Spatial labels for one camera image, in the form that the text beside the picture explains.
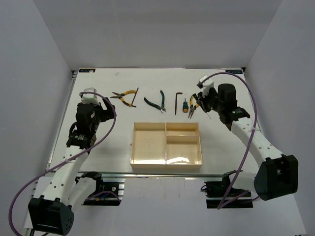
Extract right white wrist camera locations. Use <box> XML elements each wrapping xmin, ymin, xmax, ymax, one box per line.
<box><xmin>197</xmin><ymin>75</ymin><xmax>214</xmax><ymax>94</ymax></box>

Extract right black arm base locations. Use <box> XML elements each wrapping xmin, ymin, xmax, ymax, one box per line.
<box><xmin>200</xmin><ymin>170</ymin><xmax>253</xmax><ymax>209</ymax></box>

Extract beige three-compartment tray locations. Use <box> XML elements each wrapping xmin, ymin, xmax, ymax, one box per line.
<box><xmin>130</xmin><ymin>122</ymin><xmax>203</xmax><ymax>170</ymax></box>

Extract right brown hex key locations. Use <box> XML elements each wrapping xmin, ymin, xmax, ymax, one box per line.
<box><xmin>174</xmin><ymin>92</ymin><xmax>183</xmax><ymax>115</ymax></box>

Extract green orange stubby screwdriver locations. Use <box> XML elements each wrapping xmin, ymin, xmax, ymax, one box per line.
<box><xmin>182</xmin><ymin>99</ymin><xmax>189</xmax><ymax>113</ymax></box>

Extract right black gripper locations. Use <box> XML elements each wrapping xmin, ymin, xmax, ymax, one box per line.
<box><xmin>197</xmin><ymin>87</ymin><xmax>224</xmax><ymax>114</ymax></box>

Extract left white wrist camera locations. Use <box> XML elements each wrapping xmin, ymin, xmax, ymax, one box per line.
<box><xmin>79</xmin><ymin>87</ymin><xmax>99</xmax><ymax>105</ymax></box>

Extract blue corner label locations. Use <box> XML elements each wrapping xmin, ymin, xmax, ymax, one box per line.
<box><xmin>225</xmin><ymin>70</ymin><xmax>243</xmax><ymax>74</ymax></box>
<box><xmin>78</xmin><ymin>68</ymin><xmax>95</xmax><ymax>73</ymax></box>

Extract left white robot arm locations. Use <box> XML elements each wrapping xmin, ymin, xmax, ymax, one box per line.
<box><xmin>28</xmin><ymin>96</ymin><xmax>116</xmax><ymax>236</ymax></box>

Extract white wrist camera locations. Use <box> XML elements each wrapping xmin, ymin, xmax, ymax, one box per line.
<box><xmin>197</xmin><ymin>75</ymin><xmax>214</xmax><ymax>94</ymax></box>
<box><xmin>79</xmin><ymin>87</ymin><xmax>99</xmax><ymax>105</ymax></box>

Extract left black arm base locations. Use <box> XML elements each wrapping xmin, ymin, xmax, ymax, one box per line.
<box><xmin>82</xmin><ymin>173</ymin><xmax>125</xmax><ymax>206</ymax></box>

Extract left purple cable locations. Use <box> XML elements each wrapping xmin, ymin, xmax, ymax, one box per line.
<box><xmin>8</xmin><ymin>91</ymin><xmax>116</xmax><ymax>236</ymax></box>

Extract right blue corner label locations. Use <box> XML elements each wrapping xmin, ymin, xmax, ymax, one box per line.
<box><xmin>225</xmin><ymin>70</ymin><xmax>243</xmax><ymax>74</ymax></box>

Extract yellow needle-nose pliers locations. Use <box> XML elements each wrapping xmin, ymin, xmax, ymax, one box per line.
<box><xmin>188</xmin><ymin>96</ymin><xmax>199</xmax><ymax>119</ymax></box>
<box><xmin>109</xmin><ymin>90</ymin><xmax>138</xmax><ymax>107</ymax></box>

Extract brown hex key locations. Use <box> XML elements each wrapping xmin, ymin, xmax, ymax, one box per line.
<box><xmin>174</xmin><ymin>92</ymin><xmax>183</xmax><ymax>115</ymax></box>
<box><xmin>131</xmin><ymin>87</ymin><xmax>139</xmax><ymax>108</ymax></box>

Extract left brown hex key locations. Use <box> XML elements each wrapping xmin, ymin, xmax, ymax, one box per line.
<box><xmin>131</xmin><ymin>87</ymin><xmax>139</xmax><ymax>108</ymax></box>

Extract green side cutters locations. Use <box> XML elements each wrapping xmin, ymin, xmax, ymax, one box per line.
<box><xmin>143</xmin><ymin>90</ymin><xmax>167</xmax><ymax>114</ymax></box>

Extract left blue corner label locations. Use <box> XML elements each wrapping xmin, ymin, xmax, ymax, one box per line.
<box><xmin>78</xmin><ymin>68</ymin><xmax>95</xmax><ymax>73</ymax></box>

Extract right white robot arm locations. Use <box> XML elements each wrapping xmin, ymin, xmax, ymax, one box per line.
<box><xmin>193</xmin><ymin>83</ymin><xmax>298</xmax><ymax>201</ymax></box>

